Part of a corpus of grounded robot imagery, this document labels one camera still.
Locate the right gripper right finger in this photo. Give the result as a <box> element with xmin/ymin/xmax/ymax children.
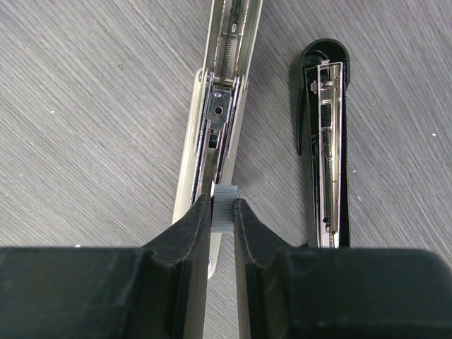
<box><xmin>234</xmin><ymin>199</ymin><xmax>451</xmax><ymax>338</ymax></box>

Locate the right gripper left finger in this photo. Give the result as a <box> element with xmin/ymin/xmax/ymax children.
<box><xmin>1</xmin><ymin>196</ymin><xmax>211</xmax><ymax>338</ymax></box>

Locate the grey staple strip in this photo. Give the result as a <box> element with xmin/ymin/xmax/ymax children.
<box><xmin>211</xmin><ymin>184</ymin><xmax>238</xmax><ymax>233</ymax></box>

